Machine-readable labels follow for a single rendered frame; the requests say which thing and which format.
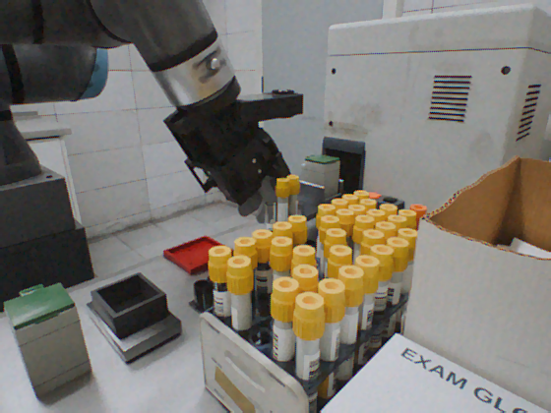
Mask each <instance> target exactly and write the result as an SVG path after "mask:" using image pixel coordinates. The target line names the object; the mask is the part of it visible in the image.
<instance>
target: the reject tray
mask: <svg viewBox="0 0 551 413"><path fill-rule="evenodd" d="M220 245H222V244H220V243H219V242H218V241H217V240H215V239H214V238H210V237H208V236H207V235H205V236H202V237H200V238H195V239H193V240H191V241H188V242H186V243H183V244H181V245H176V246H174V247H172V248H169V249H167V250H164V251H163V255H164V256H165V257H166V258H168V259H169V260H171V261H172V262H174V263H175V264H176V265H178V266H180V267H181V268H182V269H184V270H185V271H188V273H190V274H191V275H192V274H194V273H195V272H198V271H201V270H203V269H206V268H208V261H209V250H210V249H211V248H213V247H215V246H220ZM222 246H226V245H222Z"/></svg>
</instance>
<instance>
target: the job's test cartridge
mask: <svg viewBox="0 0 551 413"><path fill-rule="evenodd" d="M339 166H340V161H337V162H336V163H331V164H329V163H328V164H321V163H313V162H308V161H305V163H302V164H301V180H300V181H303V182H306V183H309V184H316V185H319V186H322V187H325V198H329V197H332V196H335V195H336V194H337V192H338V179H339Z"/></svg>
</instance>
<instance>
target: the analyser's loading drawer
mask: <svg viewBox="0 0 551 413"><path fill-rule="evenodd" d="M299 184H300V192H299V194H298V208H297V215H301V216H304V217H306V218H307V219H306V222H307V221H309V220H311V219H313V218H316V216H317V213H318V206H319V205H331V204H332V200H334V199H342V196H343V195H354V192H355V191H358V190H359V183H357V182H354V181H350V180H346V179H345V180H339V179H338V192H337V194H336V195H335V196H332V197H329V198H325V187H322V186H319V185H316V184H309V183H306V182H303V181H300V180H299Z"/></svg>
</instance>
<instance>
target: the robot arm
mask: <svg viewBox="0 0 551 413"><path fill-rule="evenodd" d="M128 44H134V46H136V48H137V50H138V52H139V53H140V55H141V57H142V58H143V59H144V62H145V63H146V64H147V66H148V67H149V69H150V72H151V73H152V75H153V76H154V77H155V81H156V82H157V83H158V84H159V86H160V88H161V90H162V91H163V93H164V94H165V96H166V97H167V100H168V101H169V102H170V104H172V105H174V106H175V109H176V110H174V112H173V113H172V114H170V115H169V116H167V117H166V118H165V119H164V120H162V121H163V123H165V125H166V126H167V129H168V130H169V131H170V133H171V134H172V136H173V138H174V139H175V141H176V142H177V143H178V144H179V145H180V148H181V149H182V150H183V151H184V153H185V154H186V156H187V158H186V160H185V161H184V162H185V163H186V166H187V167H188V169H189V170H190V171H191V172H192V174H193V177H195V179H196V180H197V181H198V183H199V184H200V186H201V188H202V189H203V191H205V193H206V192H207V191H209V190H210V189H211V188H212V187H214V188H216V187H218V189H219V190H220V191H221V192H222V193H223V194H224V196H225V197H226V200H227V201H230V202H233V203H234V204H238V211H239V213H240V215H241V216H243V217H246V216H247V215H249V214H251V213H252V212H254V211H256V210H257V213H256V219H257V221H258V223H260V224H264V223H266V207H265V203H267V202H276V203H277V196H276V179H277V178H281V177H283V178H287V176H290V175H291V173H290V170H289V169H288V165H287V163H286V162H285V161H284V159H283V157H282V155H281V151H279V149H278V148H277V146H276V143H275V141H274V140H273V138H272V137H271V136H270V135H269V134H268V132H267V131H265V130H264V129H263V128H260V127H259V122H264V121H268V120H274V119H277V118H281V119H285V118H291V117H294V115H301V114H303V94H298V93H294V90H292V89H286V88H281V89H274V90H273V92H269V93H261V94H245V95H239V94H240V91H241V87H240V84H239V82H238V81H237V79H236V77H235V75H234V68H233V66H232V64H231V62H230V60H229V58H228V56H227V53H226V50H225V49H224V47H223V45H222V43H221V39H220V37H219V36H218V34H217V31H216V30H215V26H214V23H213V21H212V19H211V18H210V16H209V12H208V10H207V8H206V6H205V5H204V3H203V0H0V186H2V185H5V184H9V183H16V182H19V181H22V180H25V179H27V178H30V177H33V176H36V175H37V174H38V173H40V172H41V165H40V163H39V160H38V157H37V156H36V154H35V152H34V151H33V150H32V149H31V146H30V145H29V144H28V142H27V141H26V139H25V138H24V136H23V135H22V134H21V133H20V130H19V129H18V128H17V127H16V125H15V120H14V118H13V114H12V112H11V108H10V106H11V105H25V104H36V103H47V102H59V101H71V102H76V101H78V100H80V99H89V98H96V97H98V96H99V95H100V94H101V92H102V91H103V90H104V89H105V86H106V81H107V77H108V68H109V63H108V49H111V48H115V47H120V46H123V45H128ZM195 167H196V168H199V169H202V170H203V171H204V173H205V174H206V176H207V177H208V178H207V180H206V181H207V182H206V183H205V184H203V183H202V181H201V180H200V177H199V176H198V175H197V174H196V172H195V171H194V170H193V169H194V168H195Z"/></svg>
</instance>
